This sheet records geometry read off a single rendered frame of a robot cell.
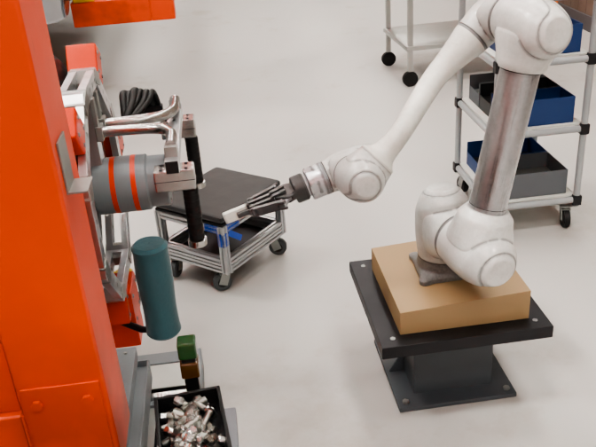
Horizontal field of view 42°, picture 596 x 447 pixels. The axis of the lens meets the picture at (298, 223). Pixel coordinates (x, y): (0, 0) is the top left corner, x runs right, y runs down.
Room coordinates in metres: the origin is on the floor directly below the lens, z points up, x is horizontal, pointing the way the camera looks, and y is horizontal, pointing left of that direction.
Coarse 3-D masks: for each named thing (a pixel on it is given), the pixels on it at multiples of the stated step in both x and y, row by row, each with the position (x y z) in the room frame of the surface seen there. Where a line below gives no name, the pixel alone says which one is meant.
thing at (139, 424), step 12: (144, 360) 1.95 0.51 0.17; (144, 372) 1.91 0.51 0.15; (144, 384) 1.86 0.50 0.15; (144, 396) 1.77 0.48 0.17; (132, 408) 1.75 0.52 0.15; (144, 408) 1.72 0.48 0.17; (132, 420) 1.70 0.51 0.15; (144, 420) 1.68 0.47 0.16; (132, 432) 1.65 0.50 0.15; (144, 432) 1.65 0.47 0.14; (132, 444) 1.60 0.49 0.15; (144, 444) 1.61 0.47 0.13
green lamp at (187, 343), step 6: (180, 336) 1.35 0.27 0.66; (186, 336) 1.35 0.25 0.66; (192, 336) 1.35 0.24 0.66; (180, 342) 1.33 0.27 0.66; (186, 342) 1.33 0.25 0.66; (192, 342) 1.33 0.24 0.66; (180, 348) 1.32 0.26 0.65; (186, 348) 1.32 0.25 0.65; (192, 348) 1.32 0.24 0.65; (180, 354) 1.32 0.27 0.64; (186, 354) 1.32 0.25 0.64; (192, 354) 1.32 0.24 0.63
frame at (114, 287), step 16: (80, 80) 1.82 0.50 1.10; (96, 80) 1.82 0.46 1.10; (64, 96) 1.64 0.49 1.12; (80, 96) 1.64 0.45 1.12; (80, 112) 1.61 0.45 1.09; (112, 112) 1.98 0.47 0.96; (112, 144) 1.98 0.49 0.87; (80, 160) 1.53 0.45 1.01; (80, 176) 1.50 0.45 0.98; (96, 224) 1.49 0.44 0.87; (112, 224) 1.90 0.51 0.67; (128, 224) 1.92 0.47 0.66; (96, 240) 1.48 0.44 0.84; (112, 240) 1.86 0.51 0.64; (128, 240) 1.86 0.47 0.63; (112, 256) 1.81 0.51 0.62; (128, 256) 1.82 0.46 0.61; (112, 272) 1.56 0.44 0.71; (128, 272) 1.77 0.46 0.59; (112, 288) 1.54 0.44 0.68
